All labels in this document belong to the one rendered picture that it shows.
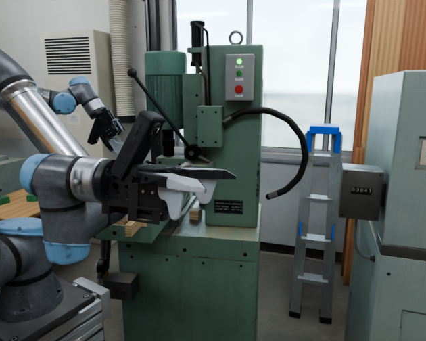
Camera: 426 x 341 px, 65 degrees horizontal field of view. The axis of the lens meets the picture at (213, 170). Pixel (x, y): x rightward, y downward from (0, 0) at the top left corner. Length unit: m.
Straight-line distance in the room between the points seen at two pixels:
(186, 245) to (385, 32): 1.85
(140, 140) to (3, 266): 0.49
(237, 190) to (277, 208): 1.47
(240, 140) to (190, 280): 0.60
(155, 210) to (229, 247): 0.86
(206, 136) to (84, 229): 0.72
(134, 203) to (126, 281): 0.95
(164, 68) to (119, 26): 1.59
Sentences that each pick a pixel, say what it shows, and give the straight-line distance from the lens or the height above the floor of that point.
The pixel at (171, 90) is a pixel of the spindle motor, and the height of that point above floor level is 1.36.
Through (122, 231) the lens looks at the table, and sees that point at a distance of 1.24.
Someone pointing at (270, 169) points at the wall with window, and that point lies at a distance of 2.73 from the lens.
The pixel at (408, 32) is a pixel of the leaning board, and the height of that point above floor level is 1.71.
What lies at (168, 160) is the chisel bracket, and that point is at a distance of 1.47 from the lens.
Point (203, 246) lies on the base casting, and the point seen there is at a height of 0.76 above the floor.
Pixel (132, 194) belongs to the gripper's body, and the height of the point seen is 1.21.
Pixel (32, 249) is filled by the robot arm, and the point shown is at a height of 0.99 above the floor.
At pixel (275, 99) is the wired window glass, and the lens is 2.73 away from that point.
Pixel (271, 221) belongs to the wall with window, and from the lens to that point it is 2.86.
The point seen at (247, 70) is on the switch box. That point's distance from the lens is 1.24.
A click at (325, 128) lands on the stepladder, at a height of 1.15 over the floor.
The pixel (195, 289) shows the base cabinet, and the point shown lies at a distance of 1.46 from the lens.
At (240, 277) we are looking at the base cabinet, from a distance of 1.40.
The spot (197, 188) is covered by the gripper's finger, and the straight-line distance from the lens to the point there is 0.42.
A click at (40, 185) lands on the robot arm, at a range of 0.62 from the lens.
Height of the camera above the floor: 1.37
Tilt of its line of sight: 14 degrees down
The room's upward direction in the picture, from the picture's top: straight up
